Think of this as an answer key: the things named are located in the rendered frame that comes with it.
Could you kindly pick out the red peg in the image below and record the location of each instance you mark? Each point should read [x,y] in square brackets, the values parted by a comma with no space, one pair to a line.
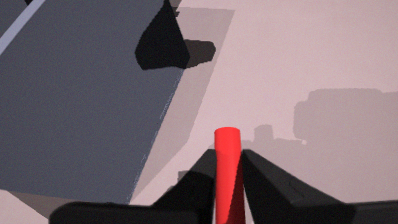
[229,198]

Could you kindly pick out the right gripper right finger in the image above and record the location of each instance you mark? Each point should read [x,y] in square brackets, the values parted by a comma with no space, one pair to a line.
[277,197]

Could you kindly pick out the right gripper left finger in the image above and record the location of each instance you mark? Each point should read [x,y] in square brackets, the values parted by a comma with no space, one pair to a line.
[195,191]

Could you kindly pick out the dark grey open box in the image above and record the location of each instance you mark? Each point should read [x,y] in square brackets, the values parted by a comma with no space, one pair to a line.
[84,88]

